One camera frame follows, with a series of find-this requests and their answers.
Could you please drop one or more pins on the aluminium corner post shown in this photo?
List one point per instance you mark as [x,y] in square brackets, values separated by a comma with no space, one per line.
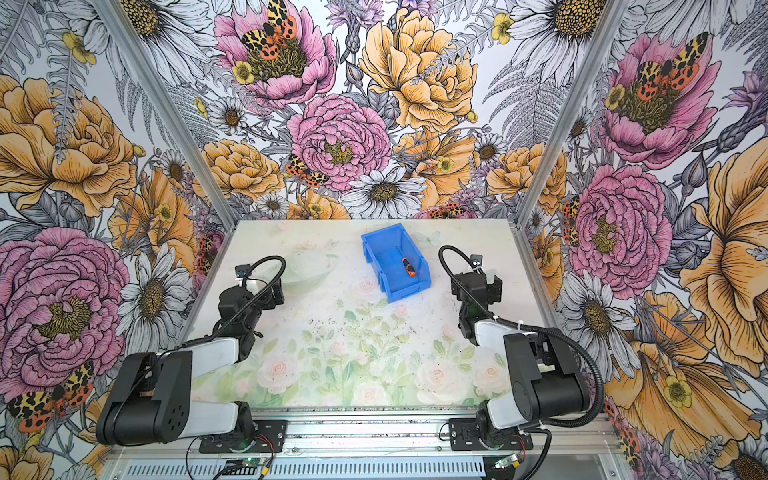
[125,38]
[600,45]

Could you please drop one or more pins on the aluminium corner post left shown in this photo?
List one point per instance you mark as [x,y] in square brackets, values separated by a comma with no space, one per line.
[125,38]

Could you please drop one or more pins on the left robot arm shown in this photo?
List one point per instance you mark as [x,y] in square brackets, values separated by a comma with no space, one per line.
[151,398]

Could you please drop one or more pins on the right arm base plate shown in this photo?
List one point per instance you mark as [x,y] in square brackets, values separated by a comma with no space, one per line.
[465,434]

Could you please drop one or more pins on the blue plastic bin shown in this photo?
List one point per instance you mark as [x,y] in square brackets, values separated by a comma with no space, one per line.
[384,250]

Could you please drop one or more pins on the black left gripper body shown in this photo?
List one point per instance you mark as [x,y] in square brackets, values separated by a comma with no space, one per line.
[266,302]

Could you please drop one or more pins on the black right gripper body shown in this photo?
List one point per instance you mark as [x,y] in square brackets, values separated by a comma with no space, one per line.
[494,294]

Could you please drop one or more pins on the aluminium front rail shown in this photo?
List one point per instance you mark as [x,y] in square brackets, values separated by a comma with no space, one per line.
[378,443]

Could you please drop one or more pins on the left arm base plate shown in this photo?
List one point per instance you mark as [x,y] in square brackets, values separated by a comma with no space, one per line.
[261,437]

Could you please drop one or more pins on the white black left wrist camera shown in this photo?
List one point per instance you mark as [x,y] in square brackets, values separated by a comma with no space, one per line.
[243,272]

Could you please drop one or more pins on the orange black handled screwdriver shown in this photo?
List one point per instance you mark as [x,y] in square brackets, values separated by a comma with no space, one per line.
[409,268]

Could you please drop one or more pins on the aluminium corner post right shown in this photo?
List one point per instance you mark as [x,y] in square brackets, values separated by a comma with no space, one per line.
[600,45]

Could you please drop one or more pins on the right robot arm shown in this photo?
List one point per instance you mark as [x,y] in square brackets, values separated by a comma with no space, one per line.
[545,380]

